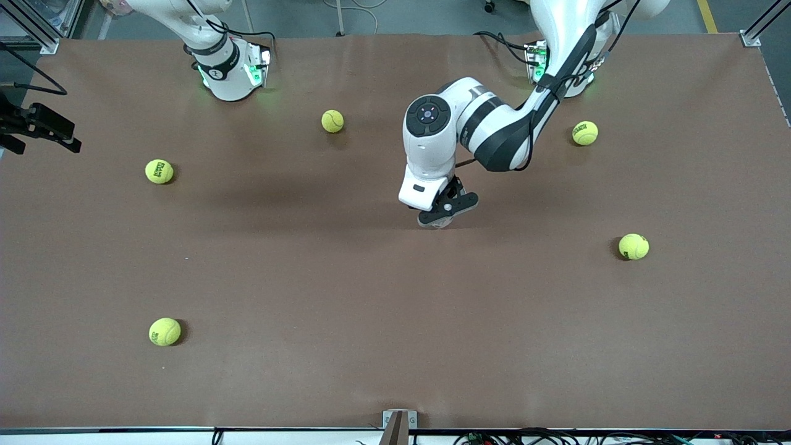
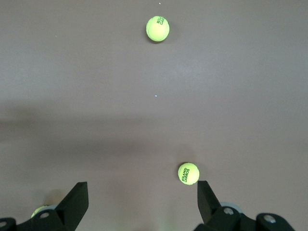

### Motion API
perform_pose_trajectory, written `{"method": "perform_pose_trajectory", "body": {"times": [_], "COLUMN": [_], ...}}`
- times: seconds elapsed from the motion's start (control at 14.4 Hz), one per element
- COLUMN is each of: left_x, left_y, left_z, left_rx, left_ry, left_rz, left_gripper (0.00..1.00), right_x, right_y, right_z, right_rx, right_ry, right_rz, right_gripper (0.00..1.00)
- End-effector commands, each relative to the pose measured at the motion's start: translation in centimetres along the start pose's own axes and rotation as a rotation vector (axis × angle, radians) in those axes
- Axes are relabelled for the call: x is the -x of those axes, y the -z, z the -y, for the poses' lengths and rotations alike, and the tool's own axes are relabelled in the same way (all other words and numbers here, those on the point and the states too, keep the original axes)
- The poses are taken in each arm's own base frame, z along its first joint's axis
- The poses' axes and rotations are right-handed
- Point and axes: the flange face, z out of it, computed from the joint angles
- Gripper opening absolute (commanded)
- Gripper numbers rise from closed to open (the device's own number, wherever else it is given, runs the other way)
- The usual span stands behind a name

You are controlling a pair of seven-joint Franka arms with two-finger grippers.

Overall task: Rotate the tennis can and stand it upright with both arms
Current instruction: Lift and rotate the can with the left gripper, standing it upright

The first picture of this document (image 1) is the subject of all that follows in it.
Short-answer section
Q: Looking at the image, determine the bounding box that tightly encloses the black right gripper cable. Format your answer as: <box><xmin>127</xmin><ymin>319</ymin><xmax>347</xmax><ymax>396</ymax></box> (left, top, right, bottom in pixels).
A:
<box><xmin>0</xmin><ymin>42</ymin><xmax>68</xmax><ymax>97</ymax></box>

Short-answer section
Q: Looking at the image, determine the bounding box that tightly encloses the black right arm base cable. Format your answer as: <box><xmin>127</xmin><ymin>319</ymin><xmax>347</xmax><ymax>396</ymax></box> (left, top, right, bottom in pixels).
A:
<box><xmin>185</xmin><ymin>0</ymin><xmax>277</xmax><ymax>47</ymax></box>

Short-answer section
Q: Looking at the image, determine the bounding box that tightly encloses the black arm base cable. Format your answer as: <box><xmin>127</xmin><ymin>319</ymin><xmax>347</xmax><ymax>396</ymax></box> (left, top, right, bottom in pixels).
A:
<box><xmin>185</xmin><ymin>0</ymin><xmax>277</xmax><ymax>47</ymax></box>
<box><xmin>473</xmin><ymin>31</ymin><xmax>536</xmax><ymax>66</ymax></box>

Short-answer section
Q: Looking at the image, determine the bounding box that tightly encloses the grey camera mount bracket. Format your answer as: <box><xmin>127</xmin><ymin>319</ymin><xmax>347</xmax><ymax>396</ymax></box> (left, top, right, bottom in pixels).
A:
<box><xmin>382</xmin><ymin>409</ymin><xmax>418</xmax><ymax>445</ymax></box>

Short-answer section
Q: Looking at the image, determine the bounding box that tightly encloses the tangled cable bundle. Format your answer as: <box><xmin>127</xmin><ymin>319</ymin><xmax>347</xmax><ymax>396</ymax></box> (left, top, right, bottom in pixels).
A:
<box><xmin>454</xmin><ymin>426</ymin><xmax>791</xmax><ymax>445</ymax></box>

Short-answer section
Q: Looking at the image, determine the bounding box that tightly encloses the brown table mat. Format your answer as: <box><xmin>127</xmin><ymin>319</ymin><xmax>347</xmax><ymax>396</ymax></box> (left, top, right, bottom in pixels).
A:
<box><xmin>0</xmin><ymin>31</ymin><xmax>791</xmax><ymax>431</ymax></box>

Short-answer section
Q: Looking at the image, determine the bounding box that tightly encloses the aluminium frame profile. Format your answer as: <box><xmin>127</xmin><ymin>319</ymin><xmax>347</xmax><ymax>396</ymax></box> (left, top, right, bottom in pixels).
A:
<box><xmin>740</xmin><ymin>0</ymin><xmax>791</xmax><ymax>48</ymax></box>
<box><xmin>0</xmin><ymin>0</ymin><xmax>85</xmax><ymax>55</ymax></box>

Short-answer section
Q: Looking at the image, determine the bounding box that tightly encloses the black left arm base cable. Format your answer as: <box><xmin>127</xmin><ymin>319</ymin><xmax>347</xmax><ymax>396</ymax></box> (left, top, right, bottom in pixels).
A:
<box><xmin>473</xmin><ymin>31</ymin><xmax>536</xmax><ymax>66</ymax></box>

